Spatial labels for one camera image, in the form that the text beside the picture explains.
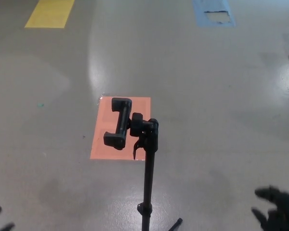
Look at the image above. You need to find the torn blue floor marker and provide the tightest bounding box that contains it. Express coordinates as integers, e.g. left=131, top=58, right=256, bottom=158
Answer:
left=192, top=0, right=236, bottom=27

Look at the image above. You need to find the yellow rectangular floor marker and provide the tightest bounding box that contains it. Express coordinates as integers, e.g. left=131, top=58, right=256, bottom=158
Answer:
left=24, top=0, right=76, bottom=29

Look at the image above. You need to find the black tripod phone stand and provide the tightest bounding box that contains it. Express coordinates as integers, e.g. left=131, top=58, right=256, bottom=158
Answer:
left=103, top=97, right=184, bottom=231

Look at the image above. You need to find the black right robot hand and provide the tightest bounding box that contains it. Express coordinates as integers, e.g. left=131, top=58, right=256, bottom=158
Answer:
left=251, top=185, right=289, bottom=231

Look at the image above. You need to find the orange rectangular floor marker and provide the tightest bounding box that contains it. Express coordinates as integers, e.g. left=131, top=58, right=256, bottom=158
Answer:
left=90, top=96, right=152, bottom=160

